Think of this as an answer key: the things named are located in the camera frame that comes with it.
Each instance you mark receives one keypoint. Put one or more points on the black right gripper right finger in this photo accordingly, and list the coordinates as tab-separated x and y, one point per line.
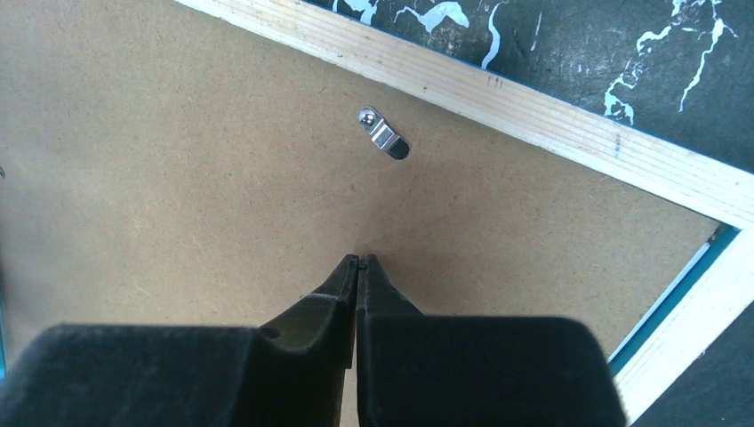
420	370

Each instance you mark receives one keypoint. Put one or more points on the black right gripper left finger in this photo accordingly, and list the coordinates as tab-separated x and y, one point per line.
287	372

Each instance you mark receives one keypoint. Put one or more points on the brown cardboard backing board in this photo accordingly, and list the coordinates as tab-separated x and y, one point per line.
163	167

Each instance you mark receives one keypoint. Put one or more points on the blue wooden picture frame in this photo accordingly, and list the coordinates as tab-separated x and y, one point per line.
704	185

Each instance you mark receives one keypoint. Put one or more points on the hot air balloon photo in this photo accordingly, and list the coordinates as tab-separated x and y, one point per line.
661	298

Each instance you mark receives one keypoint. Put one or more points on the silver metal turn clip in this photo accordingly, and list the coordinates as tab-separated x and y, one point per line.
382	135

